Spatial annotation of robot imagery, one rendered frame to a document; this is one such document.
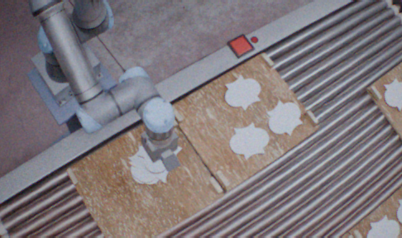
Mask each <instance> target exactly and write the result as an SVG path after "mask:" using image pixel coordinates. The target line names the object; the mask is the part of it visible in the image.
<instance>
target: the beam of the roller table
mask: <svg viewBox="0 0 402 238"><path fill-rule="evenodd" d="M357 1H359V0H313V1H312V2H310V3H308V4H306V5H304V6H302V7H300V8H298V9H296V10H294V11H292V12H290V13H289V14H288V13H287V14H286V15H284V16H282V17H280V18H278V19H276V20H274V21H272V22H270V23H268V24H266V25H265V26H262V27H261V28H259V29H257V30H255V31H253V32H251V33H249V34H247V35H246V38H247V39H248V40H249V41H250V42H251V38H252V37H253V36H256V37H257V38H258V40H259V42H258V43H256V44H253V43H251V44H252V45H254V47H255V50H253V51H252V52H251V53H249V54H247V55H245V56H244V57H242V58H241V59H238V58H237V57H236V56H235V55H234V53H233V52H232V50H231V49H230V48H229V46H228V45H226V46H225V47H223V48H222V49H220V50H218V51H214V52H213V53H212V54H210V55H207V56H205V57H204V58H202V59H200V60H198V61H197V62H195V63H193V64H191V65H190V66H188V67H186V68H184V69H182V70H180V71H179V72H177V73H175V74H173V75H171V76H169V77H168V78H167V79H164V80H162V81H161V82H159V83H157V84H155V85H154V86H155V87H156V89H157V91H158V92H159V94H160V95H161V97H162V98H163V99H164V100H166V101H167V102H169V103H170V104H171V105H172V104H174V103H176V102H178V101H179V100H181V99H182V98H185V97H187V96H188V95H190V94H191V93H193V92H195V91H197V90H199V89H200V88H202V87H203V86H205V85H207V84H209V83H211V82H212V81H214V80H215V79H218V78H220V77H221V76H223V75H224V74H226V73H228V72H230V71H232V70H233V69H235V68H236V67H238V66H240V65H242V64H244V63H246V62H248V61H249V60H251V59H253V58H254V57H256V56H258V55H259V54H261V53H264V52H267V51H268V50H269V49H271V48H273V47H274V46H276V45H278V44H280V43H282V42H284V41H285V40H287V39H289V38H291V37H293V36H294V35H296V34H297V35H298V34H299V33H300V32H301V31H303V30H306V29H308V28H309V27H311V26H313V25H315V24H316V23H319V22H320V21H322V20H324V19H326V18H327V17H330V16H331V15H332V14H333V15H334V14H335V13H336V12H340V10H343V9H344V8H345V7H349V5H352V4H353V3H355V2H357ZM141 122H142V119H141V118H140V117H139V115H138V114H137V112H136V110H135V109H133V110H132V111H131V112H129V113H127V114H125V115H123V116H121V117H119V118H118V119H116V120H115V121H112V122H110V123H109V124H107V125H106V126H104V127H103V128H100V129H98V130H96V131H95V132H93V133H88V132H86V131H85V130H84V129H83V127H82V128H81V129H79V130H77V131H75V132H74V133H72V134H70V135H69V136H67V137H65V138H64V139H63V140H60V141H58V142H56V143H55V144H54V145H52V146H51V147H49V149H45V150H43V151H42V152H41V153H39V154H38V155H36V156H34V157H33V158H32V159H29V160H28V161H27V162H26V163H24V164H21V165H20V166H18V167H17V168H15V169H14V170H12V171H11V172H9V173H7V174H6V175H3V176H2V177H1V178H0V207H2V206H3V205H5V204H6V203H8V202H10V201H11V200H13V199H14V198H17V197H18V196H20V195H22V194H23V193H24V192H26V191H28V190H29V189H32V188H33V187H34V186H36V185H37V184H39V183H41V182H43V181H45V180H46V179H47V178H49V177H51V176H52V175H54V174H57V173H58V172H59V171H61V170H62V169H63V168H66V167H68V166H69V165H70V164H72V163H73V162H76V161H77V160H79V159H81V158H82V157H84V156H85V155H86V154H90V153H91V152H92V151H94V150H96V149H97V148H98V147H100V146H102V145H104V144H106V142H108V141H111V140H113V139H115V138H117V136H119V135H121V134H122V133H124V132H126V131H128V130H130V129H132V128H133V127H134V126H136V125H137V124H139V123H141Z"/></svg>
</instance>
